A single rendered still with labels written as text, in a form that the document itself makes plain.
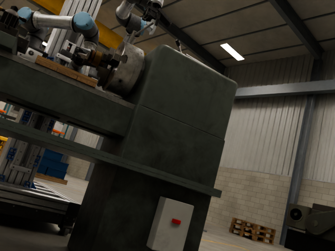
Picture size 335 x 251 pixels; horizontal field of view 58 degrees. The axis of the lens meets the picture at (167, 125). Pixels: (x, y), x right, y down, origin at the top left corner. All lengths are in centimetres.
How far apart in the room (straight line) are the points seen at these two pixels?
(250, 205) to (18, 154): 1103
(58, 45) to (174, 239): 175
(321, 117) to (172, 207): 1120
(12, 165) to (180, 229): 130
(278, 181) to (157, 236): 1088
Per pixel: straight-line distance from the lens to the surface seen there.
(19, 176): 250
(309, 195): 1178
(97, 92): 161
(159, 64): 171
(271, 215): 1222
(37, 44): 240
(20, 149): 240
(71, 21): 217
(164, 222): 161
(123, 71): 170
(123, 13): 224
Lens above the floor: 44
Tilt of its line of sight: 13 degrees up
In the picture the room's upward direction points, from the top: 16 degrees clockwise
